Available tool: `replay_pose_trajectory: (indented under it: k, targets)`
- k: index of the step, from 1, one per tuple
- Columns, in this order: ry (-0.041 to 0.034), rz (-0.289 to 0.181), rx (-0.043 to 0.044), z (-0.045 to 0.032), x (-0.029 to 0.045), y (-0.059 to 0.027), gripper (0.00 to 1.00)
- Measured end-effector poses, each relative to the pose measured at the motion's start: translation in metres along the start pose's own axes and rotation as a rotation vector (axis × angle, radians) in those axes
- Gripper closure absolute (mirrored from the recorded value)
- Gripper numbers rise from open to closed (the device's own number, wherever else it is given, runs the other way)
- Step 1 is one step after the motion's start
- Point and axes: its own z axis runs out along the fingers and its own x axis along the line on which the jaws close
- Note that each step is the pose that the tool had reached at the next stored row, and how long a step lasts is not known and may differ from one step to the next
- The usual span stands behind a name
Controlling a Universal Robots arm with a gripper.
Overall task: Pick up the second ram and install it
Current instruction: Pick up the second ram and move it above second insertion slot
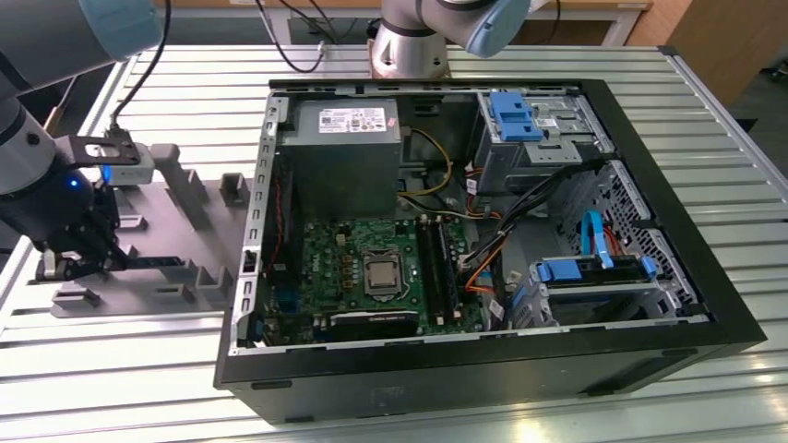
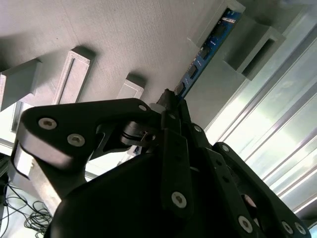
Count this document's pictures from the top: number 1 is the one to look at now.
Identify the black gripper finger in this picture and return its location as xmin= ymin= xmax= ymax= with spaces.
xmin=34 ymin=248 xmax=130 ymax=284

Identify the blue RAM stick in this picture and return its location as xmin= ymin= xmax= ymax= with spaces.
xmin=119 ymin=257 xmax=186 ymax=272

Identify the black empty RAM slot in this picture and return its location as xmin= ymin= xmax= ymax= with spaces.
xmin=415 ymin=215 xmax=447 ymax=327

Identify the grey parts rack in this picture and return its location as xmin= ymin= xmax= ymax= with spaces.
xmin=50 ymin=143 xmax=253 ymax=319

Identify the green motherboard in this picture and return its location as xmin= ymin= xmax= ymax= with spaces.
xmin=261 ymin=214 xmax=493 ymax=345

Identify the grey power supply unit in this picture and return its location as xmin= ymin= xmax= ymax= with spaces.
xmin=273 ymin=99 xmax=405 ymax=222

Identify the black graphics card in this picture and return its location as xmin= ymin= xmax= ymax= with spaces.
xmin=313 ymin=308 xmax=421 ymax=342

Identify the silver CPU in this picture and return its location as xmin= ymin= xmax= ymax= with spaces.
xmin=366 ymin=262 xmax=401 ymax=287

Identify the metal CPU socket cover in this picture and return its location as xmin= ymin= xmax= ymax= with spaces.
xmin=359 ymin=248 xmax=410 ymax=301

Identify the black open PC case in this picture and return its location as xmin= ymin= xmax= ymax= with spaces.
xmin=211 ymin=78 xmax=769 ymax=425

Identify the blue plastic disk carrier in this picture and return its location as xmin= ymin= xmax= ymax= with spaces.
xmin=490 ymin=91 xmax=543 ymax=143

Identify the black disk in blue carrier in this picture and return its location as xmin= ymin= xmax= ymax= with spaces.
xmin=533 ymin=256 xmax=658 ymax=290

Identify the metal drive bay cage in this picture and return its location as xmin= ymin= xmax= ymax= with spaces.
xmin=473 ymin=90 xmax=617 ymax=195

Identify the wooden desk with white legs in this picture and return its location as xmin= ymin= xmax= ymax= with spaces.
xmin=263 ymin=0 xmax=653 ymax=47

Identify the wooden cabinet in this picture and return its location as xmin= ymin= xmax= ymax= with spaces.
xmin=626 ymin=0 xmax=788 ymax=108

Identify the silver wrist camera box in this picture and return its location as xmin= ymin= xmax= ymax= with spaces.
xmin=97 ymin=141 xmax=155 ymax=186

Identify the black camera bracket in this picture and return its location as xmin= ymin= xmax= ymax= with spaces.
xmin=57 ymin=133 xmax=139 ymax=168

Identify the thick black camera cable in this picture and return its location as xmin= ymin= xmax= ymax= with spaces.
xmin=106 ymin=0 xmax=174 ymax=139

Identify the black cable with white plug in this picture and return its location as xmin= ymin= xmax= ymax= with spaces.
xmin=254 ymin=0 xmax=345 ymax=75

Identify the yellow wire bundle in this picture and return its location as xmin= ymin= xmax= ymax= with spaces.
xmin=395 ymin=127 xmax=454 ymax=199

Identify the orange wire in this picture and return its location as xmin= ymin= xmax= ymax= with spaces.
xmin=461 ymin=253 xmax=503 ymax=295

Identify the black cable bundle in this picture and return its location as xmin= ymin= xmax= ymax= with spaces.
xmin=490 ymin=159 xmax=610 ymax=236

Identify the blue flat wire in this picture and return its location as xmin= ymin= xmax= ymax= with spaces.
xmin=579 ymin=210 xmax=617 ymax=271

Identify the silver disk bay bracket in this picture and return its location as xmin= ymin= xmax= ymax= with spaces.
xmin=527 ymin=257 xmax=678 ymax=327

